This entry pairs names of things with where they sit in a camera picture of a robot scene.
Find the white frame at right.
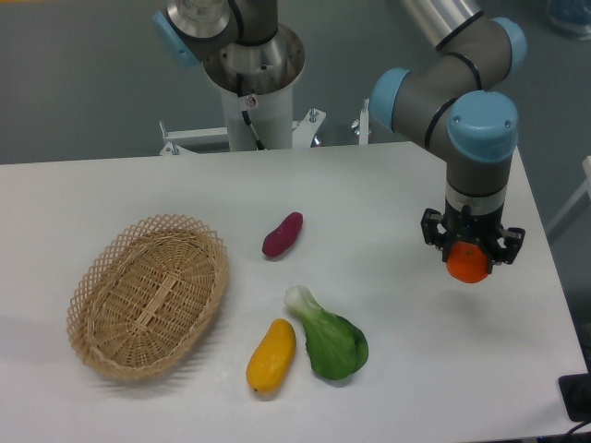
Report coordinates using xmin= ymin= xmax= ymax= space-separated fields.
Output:
xmin=545 ymin=156 xmax=590 ymax=244

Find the purple sweet potato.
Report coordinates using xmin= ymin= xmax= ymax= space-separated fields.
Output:
xmin=261 ymin=212 xmax=304 ymax=258

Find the green bok choy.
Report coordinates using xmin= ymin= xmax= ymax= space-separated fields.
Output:
xmin=283 ymin=285 xmax=369 ymax=381

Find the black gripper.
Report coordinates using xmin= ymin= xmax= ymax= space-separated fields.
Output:
xmin=420 ymin=205 xmax=525 ymax=274

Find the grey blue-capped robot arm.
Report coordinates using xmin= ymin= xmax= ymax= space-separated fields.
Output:
xmin=152 ymin=1 xmax=527 ymax=283

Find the orange fruit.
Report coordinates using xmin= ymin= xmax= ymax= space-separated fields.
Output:
xmin=446 ymin=242 xmax=488 ymax=284

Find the yellow mango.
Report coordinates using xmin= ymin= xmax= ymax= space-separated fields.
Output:
xmin=246 ymin=318 xmax=296 ymax=394

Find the oval wicker basket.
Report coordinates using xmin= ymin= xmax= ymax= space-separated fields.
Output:
xmin=66 ymin=214 xmax=229 ymax=381

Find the blue object top right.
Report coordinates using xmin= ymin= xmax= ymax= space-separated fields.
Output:
xmin=546 ymin=0 xmax=590 ymax=41

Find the black device at table edge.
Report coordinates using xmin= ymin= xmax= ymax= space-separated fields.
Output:
xmin=558 ymin=373 xmax=590 ymax=422

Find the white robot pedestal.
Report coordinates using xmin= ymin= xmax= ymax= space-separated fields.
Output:
xmin=201 ymin=23 xmax=307 ymax=152

